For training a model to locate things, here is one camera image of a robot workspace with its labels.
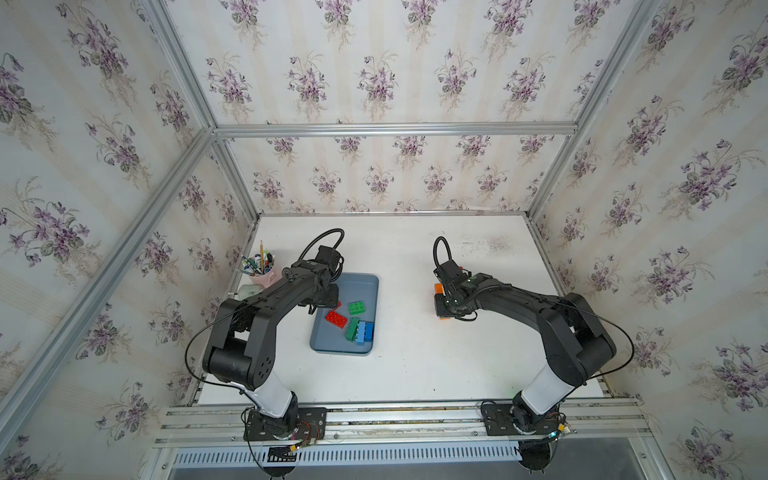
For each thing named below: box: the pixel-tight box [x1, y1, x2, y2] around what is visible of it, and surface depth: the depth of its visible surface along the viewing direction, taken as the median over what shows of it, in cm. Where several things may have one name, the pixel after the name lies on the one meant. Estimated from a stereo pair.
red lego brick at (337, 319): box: [325, 310, 348, 329], surface depth 92 cm
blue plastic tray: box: [310, 273, 379, 355], surface depth 91 cm
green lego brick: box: [347, 300, 366, 316], surface depth 94 cm
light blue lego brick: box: [355, 320, 366, 346], surface depth 88 cm
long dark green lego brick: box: [345, 317, 360, 342], surface depth 88 cm
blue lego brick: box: [364, 322, 374, 342], surface depth 88 cm
